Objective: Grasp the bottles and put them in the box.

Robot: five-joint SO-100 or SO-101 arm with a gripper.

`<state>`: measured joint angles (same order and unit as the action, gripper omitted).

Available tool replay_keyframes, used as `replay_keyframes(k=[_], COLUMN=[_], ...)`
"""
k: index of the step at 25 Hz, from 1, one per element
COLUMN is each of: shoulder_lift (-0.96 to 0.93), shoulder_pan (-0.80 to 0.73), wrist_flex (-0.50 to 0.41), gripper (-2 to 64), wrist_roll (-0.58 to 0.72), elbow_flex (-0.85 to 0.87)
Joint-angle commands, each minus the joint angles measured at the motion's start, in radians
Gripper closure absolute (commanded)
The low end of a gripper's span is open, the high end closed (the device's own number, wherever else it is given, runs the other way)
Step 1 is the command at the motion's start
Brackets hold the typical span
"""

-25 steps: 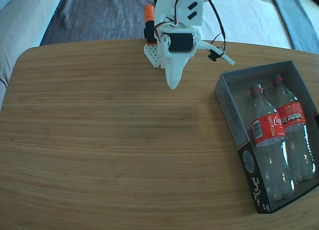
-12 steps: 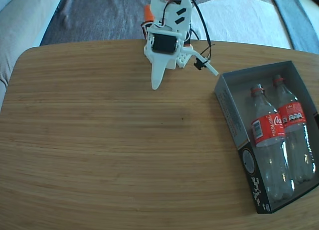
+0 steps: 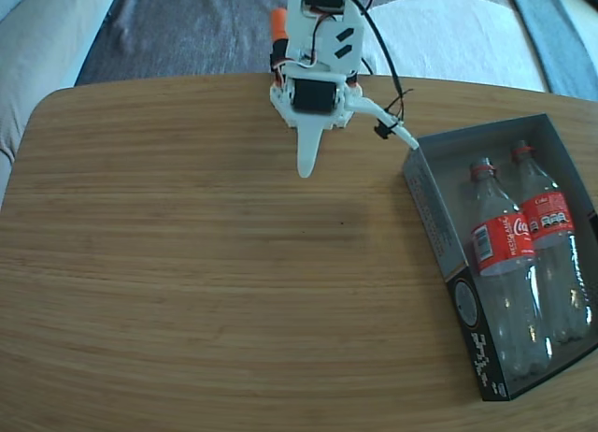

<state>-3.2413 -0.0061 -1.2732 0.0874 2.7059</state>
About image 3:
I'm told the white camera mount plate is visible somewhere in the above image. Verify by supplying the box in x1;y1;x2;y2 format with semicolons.
349;97;420;151

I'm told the grey cardboard box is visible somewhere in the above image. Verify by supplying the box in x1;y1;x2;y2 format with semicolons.
401;112;598;403

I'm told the white cloth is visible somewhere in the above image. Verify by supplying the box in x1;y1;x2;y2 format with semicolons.
363;0;550;94

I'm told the black camera cable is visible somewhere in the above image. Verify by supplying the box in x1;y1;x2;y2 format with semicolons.
343;0;415;141

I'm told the grey rug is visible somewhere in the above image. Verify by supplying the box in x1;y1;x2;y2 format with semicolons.
74;0;515;85

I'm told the blue grey upholstery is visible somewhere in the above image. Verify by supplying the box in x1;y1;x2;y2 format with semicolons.
506;0;598;101

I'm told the clear bottle red logo label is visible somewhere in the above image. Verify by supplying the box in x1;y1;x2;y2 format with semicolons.
466;157;555;375

